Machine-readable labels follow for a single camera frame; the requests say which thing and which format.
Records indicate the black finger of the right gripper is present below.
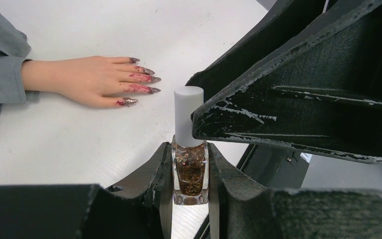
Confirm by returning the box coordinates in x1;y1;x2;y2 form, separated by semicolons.
191;0;382;164
186;0;325;101

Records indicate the glitter nail polish bottle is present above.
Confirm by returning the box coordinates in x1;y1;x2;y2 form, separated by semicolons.
171;137;209;206

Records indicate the mannequin hand with painted nails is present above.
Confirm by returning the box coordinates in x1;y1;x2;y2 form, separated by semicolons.
21;56;161;108

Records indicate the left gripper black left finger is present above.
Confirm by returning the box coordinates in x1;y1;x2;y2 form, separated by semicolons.
0;142;173;239

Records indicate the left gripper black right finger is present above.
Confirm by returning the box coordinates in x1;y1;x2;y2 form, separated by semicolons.
208;144;382;239

